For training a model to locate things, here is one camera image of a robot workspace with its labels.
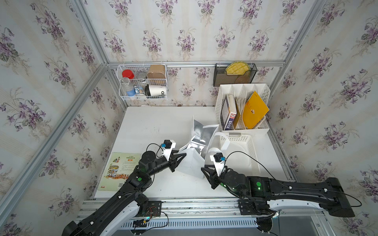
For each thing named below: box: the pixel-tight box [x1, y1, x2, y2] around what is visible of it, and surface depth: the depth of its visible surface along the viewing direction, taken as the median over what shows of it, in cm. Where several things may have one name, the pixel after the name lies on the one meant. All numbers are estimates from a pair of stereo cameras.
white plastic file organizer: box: [214, 83, 271, 135], surface depth 100 cm
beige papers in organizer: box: [233, 95, 247, 129], surface depth 92 cm
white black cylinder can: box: [148, 84, 167, 96], surface depth 95 cm
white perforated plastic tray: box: [220, 132, 261, 177], surface depth 95 cm
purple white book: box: [220, 94, 237, 131], surface depth 92 cm
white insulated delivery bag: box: [175, 115, 220, 179], surface depth 75 cm
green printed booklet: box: [97, 151, 142, 192], surface depth 88 cm
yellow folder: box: [242, 90, 270, 130], surface depth 101 cm
